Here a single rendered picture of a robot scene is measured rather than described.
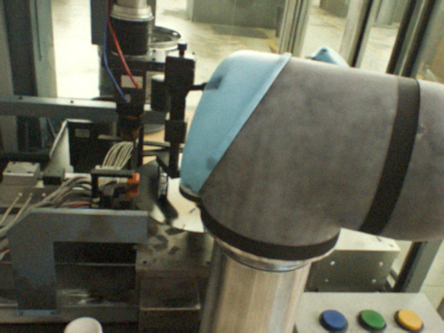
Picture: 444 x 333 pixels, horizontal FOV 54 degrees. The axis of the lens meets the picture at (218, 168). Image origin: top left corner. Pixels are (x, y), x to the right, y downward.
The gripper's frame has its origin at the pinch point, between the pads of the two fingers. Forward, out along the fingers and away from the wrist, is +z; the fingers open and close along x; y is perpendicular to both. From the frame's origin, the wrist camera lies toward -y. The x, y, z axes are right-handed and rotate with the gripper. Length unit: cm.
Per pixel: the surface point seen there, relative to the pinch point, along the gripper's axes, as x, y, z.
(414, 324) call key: 43.7, 1.4, -15.5
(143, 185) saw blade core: -8.3, 10.6, 11.6
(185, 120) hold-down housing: -10.2, 11.3, -8.0
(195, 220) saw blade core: 6.1, 12.0, 3.6
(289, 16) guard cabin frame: -58, -95, -10
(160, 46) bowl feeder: -57, -33, 13
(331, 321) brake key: 35.1, 11.1, -8.3
